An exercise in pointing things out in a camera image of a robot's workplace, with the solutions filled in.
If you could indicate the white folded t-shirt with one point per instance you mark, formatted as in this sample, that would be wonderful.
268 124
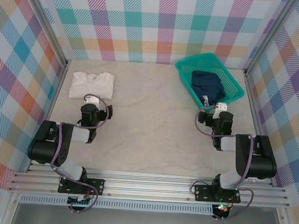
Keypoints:
89 86

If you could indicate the teal plastic mesh basket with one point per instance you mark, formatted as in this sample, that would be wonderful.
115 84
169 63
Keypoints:
233 84

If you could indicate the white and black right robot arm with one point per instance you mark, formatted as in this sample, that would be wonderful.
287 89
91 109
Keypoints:
261 163

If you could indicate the navy blue t-shirt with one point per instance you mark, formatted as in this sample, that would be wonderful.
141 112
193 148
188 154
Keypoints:
205 85

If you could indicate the aluminium frame post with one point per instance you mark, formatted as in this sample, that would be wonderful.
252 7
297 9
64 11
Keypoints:
270 36
46 22

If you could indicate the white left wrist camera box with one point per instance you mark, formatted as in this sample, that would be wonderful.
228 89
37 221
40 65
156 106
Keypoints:
92 100

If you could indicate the aluminium table edge rail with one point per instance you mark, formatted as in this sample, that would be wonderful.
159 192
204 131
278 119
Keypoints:
256 111
53 102

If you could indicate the aluminium mounting rail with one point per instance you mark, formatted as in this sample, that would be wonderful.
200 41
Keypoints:
146 187

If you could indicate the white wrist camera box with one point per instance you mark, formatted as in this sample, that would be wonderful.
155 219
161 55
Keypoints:
92 100
221 106

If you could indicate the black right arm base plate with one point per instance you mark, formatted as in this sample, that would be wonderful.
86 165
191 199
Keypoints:
202 194

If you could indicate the small electronics board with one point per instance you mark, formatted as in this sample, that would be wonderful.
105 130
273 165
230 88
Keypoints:
79 201
222 209

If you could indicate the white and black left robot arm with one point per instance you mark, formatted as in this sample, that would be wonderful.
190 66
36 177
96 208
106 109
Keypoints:
44 148

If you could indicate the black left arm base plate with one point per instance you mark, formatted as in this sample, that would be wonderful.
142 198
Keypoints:
96 186

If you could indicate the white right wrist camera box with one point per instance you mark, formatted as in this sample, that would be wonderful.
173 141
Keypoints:
221 106

